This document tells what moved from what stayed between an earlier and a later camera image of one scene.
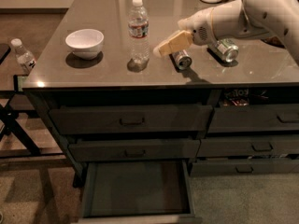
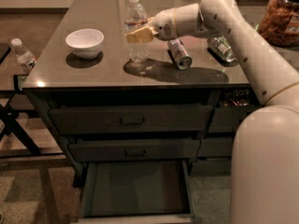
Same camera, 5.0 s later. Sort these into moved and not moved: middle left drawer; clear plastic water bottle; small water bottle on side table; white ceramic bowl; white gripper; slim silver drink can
Moved: white gripper; clear plastic water bottle
Not moved: white ceramic bowl; small water bottle on side table; middle left drawer; slim silver drink can
